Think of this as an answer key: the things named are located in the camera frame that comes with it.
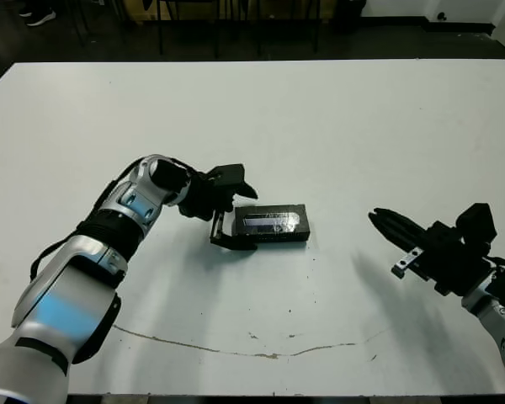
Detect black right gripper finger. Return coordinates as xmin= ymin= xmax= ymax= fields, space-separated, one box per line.
xmin=369 ymin=212 xmax=417 ymax=253
xmin=373 ymin=209 xmax=433 ymax=249

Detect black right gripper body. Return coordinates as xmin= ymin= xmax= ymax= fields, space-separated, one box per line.
xmin=391 ymin=221 xmax=492 ymax=295

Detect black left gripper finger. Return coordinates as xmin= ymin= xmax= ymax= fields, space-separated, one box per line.
xmin=209 ymin=209 xmax=258 ymax=252
xmin=233 ymin=180 xmax=260 ymax=199

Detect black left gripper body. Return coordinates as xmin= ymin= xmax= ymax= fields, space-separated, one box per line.
xmin=178 ymin=172 xmax=236 ymax=241

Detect black rectangular box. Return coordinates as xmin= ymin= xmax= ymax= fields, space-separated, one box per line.
xmin=234 ymin=204 xmax=311 ymax=243

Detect black box base white insert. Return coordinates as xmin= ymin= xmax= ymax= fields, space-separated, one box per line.
xmin=254 ymin=240 xmax=311 ymax=250

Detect black mesh office chair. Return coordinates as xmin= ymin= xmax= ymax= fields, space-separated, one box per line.
xmin=155 ymin=0 xmax=221 ymax=59

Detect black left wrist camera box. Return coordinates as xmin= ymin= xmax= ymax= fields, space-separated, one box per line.
xmin=208 ymin=163 xmax=247 ymax=190

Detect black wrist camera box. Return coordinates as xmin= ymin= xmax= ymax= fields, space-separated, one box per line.
xmin=454 ymin=203 xmax=497 ymax=256
xmin=208 ymin=163 xmax=247 ymax=190

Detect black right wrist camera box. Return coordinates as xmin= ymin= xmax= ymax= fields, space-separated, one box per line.
xmin=454 ymin=203 xmax=497 ymax=256

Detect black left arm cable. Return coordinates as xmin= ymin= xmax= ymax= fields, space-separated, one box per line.
xmin=29 ymin=158 xmax=152 ymax=290

